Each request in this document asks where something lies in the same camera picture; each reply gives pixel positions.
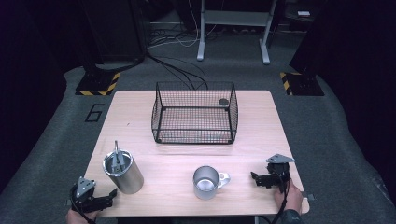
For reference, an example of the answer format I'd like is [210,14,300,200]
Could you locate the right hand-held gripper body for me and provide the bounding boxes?
[265,153,295,194]

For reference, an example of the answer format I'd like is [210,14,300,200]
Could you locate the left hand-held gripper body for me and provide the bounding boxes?
[69,176,102,214]

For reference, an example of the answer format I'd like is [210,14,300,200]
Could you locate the steel cylinder container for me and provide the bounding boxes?
[102,149,145,195]

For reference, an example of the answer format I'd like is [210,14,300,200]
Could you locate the metal tool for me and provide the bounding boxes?
[112,140,126,174]

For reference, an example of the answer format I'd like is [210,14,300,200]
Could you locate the black wire basket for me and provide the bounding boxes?
[150,81,239,145]

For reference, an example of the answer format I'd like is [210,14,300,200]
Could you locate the person's left hand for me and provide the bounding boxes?
[65,208,100,224]

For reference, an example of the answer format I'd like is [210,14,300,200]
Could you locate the person's right hand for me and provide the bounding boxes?
[274,181,304,215]

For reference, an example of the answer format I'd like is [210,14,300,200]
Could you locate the black yellow striped stand base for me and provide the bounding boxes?
[279,72,325,97]
[75,71,121,97]

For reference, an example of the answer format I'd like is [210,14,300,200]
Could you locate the black cabinet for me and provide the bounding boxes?
[78,0,148,64]

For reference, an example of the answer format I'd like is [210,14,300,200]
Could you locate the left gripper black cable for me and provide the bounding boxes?
[70,199,96,224]

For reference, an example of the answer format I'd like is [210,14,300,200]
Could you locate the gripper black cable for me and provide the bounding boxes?
[271,169,290,224]
[70,199,96,224]

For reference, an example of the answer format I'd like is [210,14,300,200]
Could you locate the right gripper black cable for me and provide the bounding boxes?
[271,169,290,224]

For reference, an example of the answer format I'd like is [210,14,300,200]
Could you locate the black floor cable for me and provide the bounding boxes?
[145,50,209,91]

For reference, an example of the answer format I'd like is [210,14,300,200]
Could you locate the white floor cable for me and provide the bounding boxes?
[148,0,219,49]

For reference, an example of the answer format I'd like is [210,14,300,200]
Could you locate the white desk frame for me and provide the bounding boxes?
[196,0,278,65]

